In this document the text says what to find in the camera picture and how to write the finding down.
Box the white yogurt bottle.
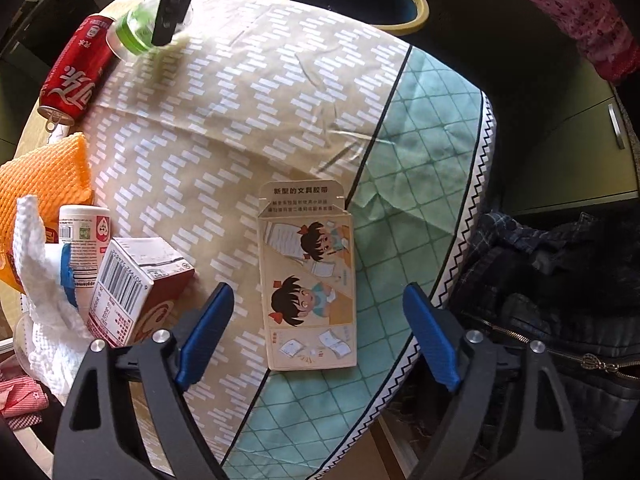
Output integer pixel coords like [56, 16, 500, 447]
[57, 204, 112, 311]

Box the pink floral cloth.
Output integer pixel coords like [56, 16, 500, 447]
[480, 0, 640, 83]

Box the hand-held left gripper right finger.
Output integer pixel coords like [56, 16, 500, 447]
[402, 282, 583, 480]

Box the metal cabinet handle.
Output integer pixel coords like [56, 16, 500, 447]
[607, 104, 627, 150]

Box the red soda can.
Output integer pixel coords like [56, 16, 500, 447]
[39, 14, 117, 128]

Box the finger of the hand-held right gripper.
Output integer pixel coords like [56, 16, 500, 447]
[150, 0, 201, 47]

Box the red and white carton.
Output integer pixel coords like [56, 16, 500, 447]
[87, 237, 196, 348]

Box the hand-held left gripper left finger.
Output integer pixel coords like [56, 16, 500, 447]
[52, 282, 236, 480]

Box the patterned tablecloth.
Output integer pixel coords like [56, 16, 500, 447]
[15, 0, 501, 480]

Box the white paper towel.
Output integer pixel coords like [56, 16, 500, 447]
[11, 195, 96, 406]

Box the green plastic bottle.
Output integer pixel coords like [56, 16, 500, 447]
[106, 0, 195, 61]

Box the cartoon printed paper box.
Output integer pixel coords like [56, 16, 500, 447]
[257, 179, 358, 372]

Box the orange snack bag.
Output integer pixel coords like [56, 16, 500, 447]
[0, 132, 96, 291]

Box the red checked cloth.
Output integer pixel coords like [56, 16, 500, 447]
[0, 355, 51, 431]

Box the dark quilted jacket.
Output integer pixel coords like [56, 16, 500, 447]
[400, 210, 640, 480]

